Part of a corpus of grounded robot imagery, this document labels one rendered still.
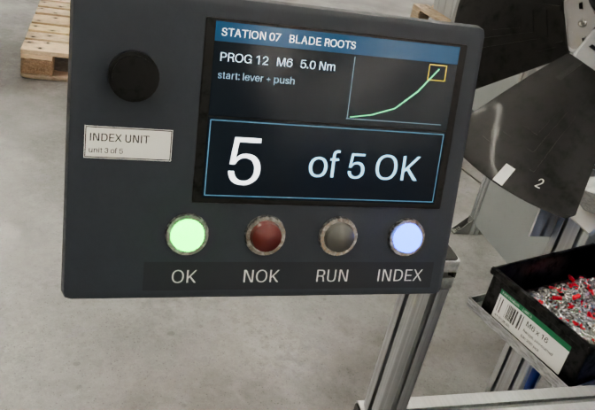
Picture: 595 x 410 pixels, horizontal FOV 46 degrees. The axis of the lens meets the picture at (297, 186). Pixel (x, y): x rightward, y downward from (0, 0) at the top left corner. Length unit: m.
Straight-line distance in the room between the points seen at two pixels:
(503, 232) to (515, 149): 1.63
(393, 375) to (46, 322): 1.52
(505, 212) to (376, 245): 2.23
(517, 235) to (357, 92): 2.21
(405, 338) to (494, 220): 2.13
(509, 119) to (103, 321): 1.36
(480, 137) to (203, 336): 1.19
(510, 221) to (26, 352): 1.68
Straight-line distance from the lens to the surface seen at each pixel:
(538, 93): 1.12
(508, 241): 2.68
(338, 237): 0.46
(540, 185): 1.07
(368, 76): 0.45
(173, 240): 0.43
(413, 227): 0.48
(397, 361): 0.65
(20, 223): 2.48
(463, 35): 0.47
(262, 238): 0.44
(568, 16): 1.27
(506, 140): 1.09
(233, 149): 0.43
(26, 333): 2.05
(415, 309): 0.61
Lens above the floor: 1.36
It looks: 28 degrees down
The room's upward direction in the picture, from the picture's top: 12 degrees clockwise
